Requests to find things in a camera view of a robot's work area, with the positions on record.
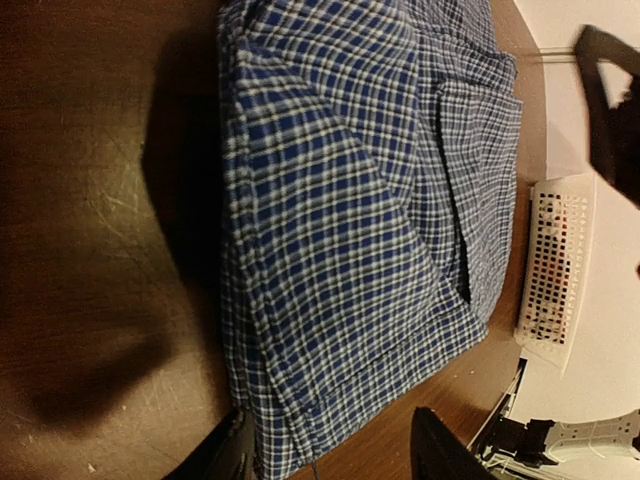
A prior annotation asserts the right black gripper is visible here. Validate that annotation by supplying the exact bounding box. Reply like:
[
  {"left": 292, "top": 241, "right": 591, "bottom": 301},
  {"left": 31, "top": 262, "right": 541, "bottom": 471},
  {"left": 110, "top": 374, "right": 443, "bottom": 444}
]
[{"left": 573, "top": 25, "right": 639, "bottom": 205}]

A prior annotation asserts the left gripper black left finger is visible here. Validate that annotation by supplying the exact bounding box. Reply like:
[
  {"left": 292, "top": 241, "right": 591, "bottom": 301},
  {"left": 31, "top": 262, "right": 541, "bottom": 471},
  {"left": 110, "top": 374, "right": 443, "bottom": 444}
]
[{"left": 167, "top": 408, "right": 255, "bottom": 480}]

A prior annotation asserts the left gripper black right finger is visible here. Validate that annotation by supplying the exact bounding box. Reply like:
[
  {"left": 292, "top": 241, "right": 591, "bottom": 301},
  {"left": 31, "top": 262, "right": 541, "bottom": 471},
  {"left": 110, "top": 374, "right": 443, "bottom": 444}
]
[{"left": 410, "top": 407, "right": 493, "bottom": 480}]

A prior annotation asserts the blue small-check long sleeve shirt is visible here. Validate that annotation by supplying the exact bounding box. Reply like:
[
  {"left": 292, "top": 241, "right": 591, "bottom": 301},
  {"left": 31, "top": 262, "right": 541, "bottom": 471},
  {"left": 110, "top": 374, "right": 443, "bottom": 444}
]
[{"left": 218, "top": 1, "right": 521, "bottom": 479}]

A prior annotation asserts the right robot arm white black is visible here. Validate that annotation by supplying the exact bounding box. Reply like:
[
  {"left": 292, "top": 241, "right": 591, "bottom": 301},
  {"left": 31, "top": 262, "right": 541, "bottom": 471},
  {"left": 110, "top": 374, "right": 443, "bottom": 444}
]
[{"left": 485, "top": 25, "right": 639, "bottom": 479}]

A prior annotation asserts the white plastic basket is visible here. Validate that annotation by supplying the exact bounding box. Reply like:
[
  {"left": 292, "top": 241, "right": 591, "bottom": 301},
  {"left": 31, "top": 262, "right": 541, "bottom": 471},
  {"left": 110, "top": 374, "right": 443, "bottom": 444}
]
[{"left": 514, "top": 173, "right": 596, "bottom": 372}]

